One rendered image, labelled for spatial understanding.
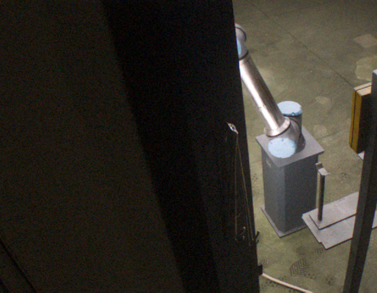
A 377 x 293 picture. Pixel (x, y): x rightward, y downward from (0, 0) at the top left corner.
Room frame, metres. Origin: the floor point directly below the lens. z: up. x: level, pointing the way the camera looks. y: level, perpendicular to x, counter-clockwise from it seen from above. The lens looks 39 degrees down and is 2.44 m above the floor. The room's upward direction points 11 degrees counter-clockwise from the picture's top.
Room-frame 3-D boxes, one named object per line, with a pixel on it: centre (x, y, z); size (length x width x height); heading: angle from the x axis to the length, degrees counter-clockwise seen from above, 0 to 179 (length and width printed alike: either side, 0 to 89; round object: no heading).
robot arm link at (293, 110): (2.02, -0.58, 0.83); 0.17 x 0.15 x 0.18; 155
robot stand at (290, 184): (2.03, -0.58, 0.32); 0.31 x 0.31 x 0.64; 11
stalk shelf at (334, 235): (1.28, -0.62, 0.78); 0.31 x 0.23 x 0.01; 101
